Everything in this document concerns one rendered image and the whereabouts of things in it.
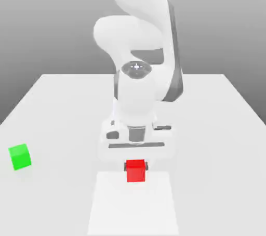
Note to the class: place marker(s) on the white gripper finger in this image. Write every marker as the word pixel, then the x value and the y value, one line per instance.
pixel 146 166
pixel 125 166

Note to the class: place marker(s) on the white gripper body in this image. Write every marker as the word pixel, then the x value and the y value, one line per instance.
pixel 136 145

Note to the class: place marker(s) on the small red cube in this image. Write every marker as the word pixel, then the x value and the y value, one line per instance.
pixel 135 171

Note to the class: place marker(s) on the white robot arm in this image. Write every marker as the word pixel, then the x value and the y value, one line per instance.
pixel 137 38

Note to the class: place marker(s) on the small green cube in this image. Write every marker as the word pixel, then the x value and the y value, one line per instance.
pixel 19 157

